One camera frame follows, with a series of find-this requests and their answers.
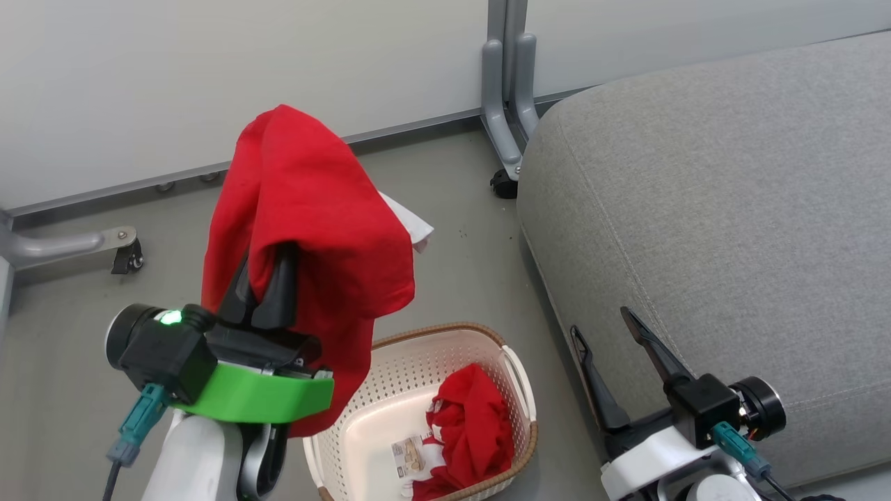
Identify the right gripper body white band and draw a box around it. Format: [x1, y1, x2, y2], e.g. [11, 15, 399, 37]
[600, 409, 739, 501]

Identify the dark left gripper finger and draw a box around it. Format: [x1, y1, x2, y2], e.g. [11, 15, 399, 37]
[252, 244, 301, 332]
[219, 252, 262, 328]

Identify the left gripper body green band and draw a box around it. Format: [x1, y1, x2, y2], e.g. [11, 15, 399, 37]
[171, 321, 335, 425]

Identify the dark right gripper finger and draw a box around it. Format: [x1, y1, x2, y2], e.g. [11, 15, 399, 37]
[621, 306, 697, 395]
[569, 325, 631, 434]

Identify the red shirt with white part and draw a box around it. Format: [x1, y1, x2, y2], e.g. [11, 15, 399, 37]
[200, 104, 436, 438]

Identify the red white garment with print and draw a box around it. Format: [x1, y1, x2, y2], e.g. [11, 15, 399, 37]
[397, 363, 517, 501]

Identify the white basket with brown rim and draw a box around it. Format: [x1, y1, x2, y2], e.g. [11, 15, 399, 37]
[303, 322, 539, 501]

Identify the black caster wheel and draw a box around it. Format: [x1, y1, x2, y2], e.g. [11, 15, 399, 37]
[111, 238, 145, 275]
[490, 168, 519, 200]

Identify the grey fabric sofa cushion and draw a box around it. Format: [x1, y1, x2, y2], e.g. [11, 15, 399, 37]
[517, 31, 891, 488]

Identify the right cable with teal plug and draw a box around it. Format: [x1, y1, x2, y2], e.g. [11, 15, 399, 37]
[711, 421, 798, 501]

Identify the cable with teal plug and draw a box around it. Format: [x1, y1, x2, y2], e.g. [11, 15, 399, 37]
[711, 421, 798, 501]
[103, 384, 169, 501]

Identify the left cable with teal plug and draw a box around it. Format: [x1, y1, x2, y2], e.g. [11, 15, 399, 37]
[103, 384, 169, 501]

